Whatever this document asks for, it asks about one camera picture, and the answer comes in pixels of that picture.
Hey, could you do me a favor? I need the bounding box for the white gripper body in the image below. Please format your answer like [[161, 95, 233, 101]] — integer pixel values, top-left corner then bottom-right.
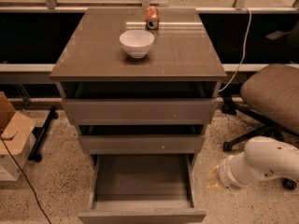
[[218, 155, 248, 190]]

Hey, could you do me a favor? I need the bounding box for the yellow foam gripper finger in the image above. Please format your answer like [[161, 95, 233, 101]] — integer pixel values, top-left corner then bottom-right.
[[206, 165, 224, 192]]

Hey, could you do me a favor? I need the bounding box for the grey bottom drawer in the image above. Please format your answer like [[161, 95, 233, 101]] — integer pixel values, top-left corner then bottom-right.
[[78, 154, 206, 224]]

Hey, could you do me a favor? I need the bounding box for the grey drawer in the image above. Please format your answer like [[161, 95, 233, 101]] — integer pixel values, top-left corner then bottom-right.
[[78, 154, 206, 224], [62, 98, 217, 125], [79, 125, 204, 154]]

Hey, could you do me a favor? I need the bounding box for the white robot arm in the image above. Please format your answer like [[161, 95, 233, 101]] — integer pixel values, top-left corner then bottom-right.
[[206, 136, 299, 191]]

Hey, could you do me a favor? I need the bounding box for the grey drawer cabinet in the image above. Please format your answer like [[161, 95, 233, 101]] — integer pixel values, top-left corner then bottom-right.
[[49, 7, 228, 173]]

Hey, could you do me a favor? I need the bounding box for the grey middle drawer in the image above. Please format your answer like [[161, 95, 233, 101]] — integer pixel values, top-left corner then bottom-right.
[[79, 125, 204, 154]]

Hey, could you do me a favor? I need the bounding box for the grey top drawer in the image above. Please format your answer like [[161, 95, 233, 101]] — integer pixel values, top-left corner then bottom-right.
[[62, 98, 217, 125]]

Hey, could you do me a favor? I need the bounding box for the brown office chair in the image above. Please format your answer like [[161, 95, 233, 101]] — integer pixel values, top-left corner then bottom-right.
[[220, 63, 299, 191]]

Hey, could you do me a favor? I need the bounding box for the white ceramic bowl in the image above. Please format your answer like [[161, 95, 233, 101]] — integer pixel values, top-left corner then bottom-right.
[[120, 30, 155, 59]]

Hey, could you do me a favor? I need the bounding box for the orange soda can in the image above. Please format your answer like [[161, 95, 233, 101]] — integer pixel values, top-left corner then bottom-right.
[[145, 7, 160, 30]]

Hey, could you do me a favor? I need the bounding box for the black stand leg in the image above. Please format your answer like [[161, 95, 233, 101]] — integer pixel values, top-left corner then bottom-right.
[[28, 106, 58, 162]]

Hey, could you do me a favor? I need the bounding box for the cardboard box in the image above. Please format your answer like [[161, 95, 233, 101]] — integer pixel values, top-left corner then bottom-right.
[[0, 91, 36, 181]]

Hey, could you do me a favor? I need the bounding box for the metal window railing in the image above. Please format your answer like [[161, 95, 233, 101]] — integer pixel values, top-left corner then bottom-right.
[[0, 0, 299, 15]]

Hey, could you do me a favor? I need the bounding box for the white hanging cable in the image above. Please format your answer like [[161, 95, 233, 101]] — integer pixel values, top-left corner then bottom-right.
[[218, 7, 252, 93]]

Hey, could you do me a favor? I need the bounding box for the black floor cable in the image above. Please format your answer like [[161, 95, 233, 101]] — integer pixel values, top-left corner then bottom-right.
[[0, 137, 52, 224]]

